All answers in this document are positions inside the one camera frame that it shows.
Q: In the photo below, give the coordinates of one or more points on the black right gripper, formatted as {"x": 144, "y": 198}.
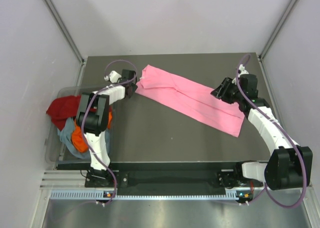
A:
{"x": 221, "y": 91}

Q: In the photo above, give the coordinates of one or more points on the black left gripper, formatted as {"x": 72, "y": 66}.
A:
{"x": 134, "y": 87}

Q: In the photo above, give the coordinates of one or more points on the pink t shirt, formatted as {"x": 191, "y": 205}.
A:
{"x": 191, "y": 99}

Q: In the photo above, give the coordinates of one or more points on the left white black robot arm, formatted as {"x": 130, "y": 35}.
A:
{"x": 93, "y": 118}

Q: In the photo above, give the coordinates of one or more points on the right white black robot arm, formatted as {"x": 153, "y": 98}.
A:
{"x": 290, "y": 164}

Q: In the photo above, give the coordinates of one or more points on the orange t shirt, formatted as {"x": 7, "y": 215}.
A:
{"x": 79, "y": 143}

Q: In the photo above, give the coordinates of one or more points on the red t shirt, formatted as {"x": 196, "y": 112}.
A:
{"x": 63, "y": 108}

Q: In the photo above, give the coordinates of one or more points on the grey blue t shirt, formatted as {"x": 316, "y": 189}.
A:
{"x": 65, "y": 137}

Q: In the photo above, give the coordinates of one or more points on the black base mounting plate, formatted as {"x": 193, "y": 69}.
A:
{"x": 212, "y": 178}

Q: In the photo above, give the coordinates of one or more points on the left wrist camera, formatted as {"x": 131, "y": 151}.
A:
{"x": 114, "y": 77}

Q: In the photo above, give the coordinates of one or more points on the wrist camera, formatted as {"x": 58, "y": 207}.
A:
{"x": 248, "y": 82}
{"x": 114, "y": 77}

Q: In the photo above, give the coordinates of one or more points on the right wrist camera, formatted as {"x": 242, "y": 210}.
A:
{"x": 248, "y": 82}

